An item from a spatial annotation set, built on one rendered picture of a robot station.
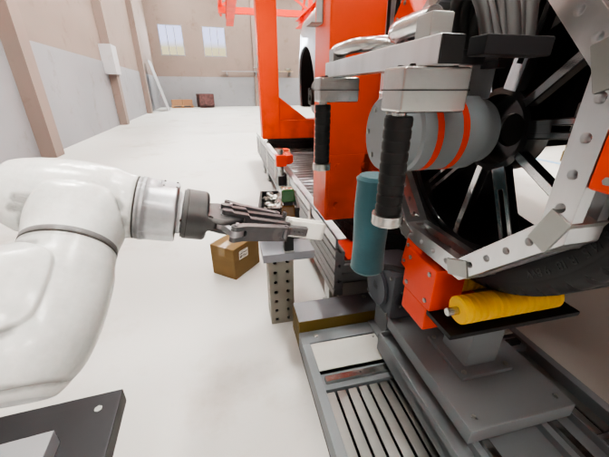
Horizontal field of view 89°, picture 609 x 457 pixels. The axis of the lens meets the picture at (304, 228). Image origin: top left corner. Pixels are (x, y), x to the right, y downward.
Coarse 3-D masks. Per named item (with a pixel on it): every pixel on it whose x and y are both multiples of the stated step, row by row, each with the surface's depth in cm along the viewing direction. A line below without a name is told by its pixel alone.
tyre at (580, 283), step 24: (432, 216) 81; (600, 240) 44; (528, 264) 55; (552, 264) 51; (576, 264) 47; (600, 264) 44; (504, 288) 61; (528, 288) 55; (552, 288) 52; (576, 288) 49
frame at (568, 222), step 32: (448, 0) 58; (576, 0) 36; (608, 0) 34; (576, 32) 37; (608, 32) 34; (608, 64) 34; (608, 96) 34; (576, 128) 38; (608, 128) 35; (576, 160) 38; (416, 192) 82; (576, 192) 38; (416, 224) 77; (544, 224) 43; (576, 224) 39; (448, 256) 63; (480, 256) 55; (512, 256) 48; (544, 256) 48
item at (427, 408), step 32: (384, 352) 103; (416, 384) 89; (448, 416) 80; (576, 416) 78; (448, 448) 73; (480, 448) 71; (512, 448) 73; (544, 448) 73; (576, 448) 70; (608, 448) 72
